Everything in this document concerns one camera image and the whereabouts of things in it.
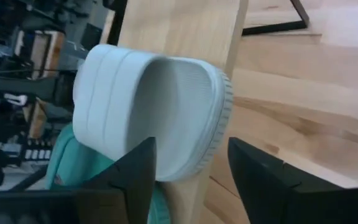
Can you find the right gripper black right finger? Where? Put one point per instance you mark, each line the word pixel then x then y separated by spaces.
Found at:
pixel 259 180

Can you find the light grey slide sandal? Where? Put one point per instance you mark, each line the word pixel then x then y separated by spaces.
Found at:
pixel 120 93

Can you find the green slide sandal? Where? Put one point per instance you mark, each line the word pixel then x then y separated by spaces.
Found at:
pixel 73 161

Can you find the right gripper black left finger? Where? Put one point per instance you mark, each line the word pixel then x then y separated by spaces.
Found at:
pixel 135 174

